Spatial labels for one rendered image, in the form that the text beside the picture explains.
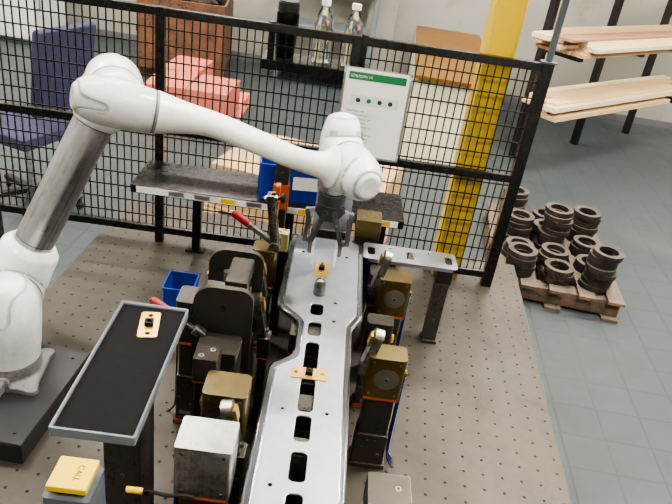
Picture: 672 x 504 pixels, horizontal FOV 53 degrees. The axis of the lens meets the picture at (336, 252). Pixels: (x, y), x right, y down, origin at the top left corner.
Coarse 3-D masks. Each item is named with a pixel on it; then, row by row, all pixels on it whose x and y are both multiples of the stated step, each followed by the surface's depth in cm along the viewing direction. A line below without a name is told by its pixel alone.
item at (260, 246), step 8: (256, 240) 191; (256, 248) 188; (264, 248) 188; (264, 256) 188; (272, 256) 187; (272, 264) 189; (272, 272) 190; (272, 280) 192; (256, 336) 201; (256, 344) 203
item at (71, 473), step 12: (60, 468) 100; (72, 468) 101; (84, 468) 101; (96, 468) 101; (48, 480) 98; (60, 480) 98; (72, 480) 99; (84, 480) 99; (60, 492) 98; (72, 492) 98; (84, 492) 98
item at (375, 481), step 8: (368, 472) 125; (376, 472) 125; (368, 480) 123; (376, 480) 123; (384, 480) 124; (392, 480) 124; (400, 480) 124; (408, 480) 124; (368, 488) 122; (376, 488) 122; (384, 488) 122; (392, 488) 122; (400, 488) 122; (408, 488) 123; (368, 496) 120; (376, 496) 120; (384, 496) 120; (392, 496) 121; (400, 496) 121; (408, 496) 121
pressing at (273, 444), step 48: (336, 240) 209; (288, 288) 181; (336, 288) 184; (336, 336) 165; (288, 384) 148; (336, 384) 150; (288, 432) 135; (336, 432) 137; (288, 480) 124; (336, 480) 126
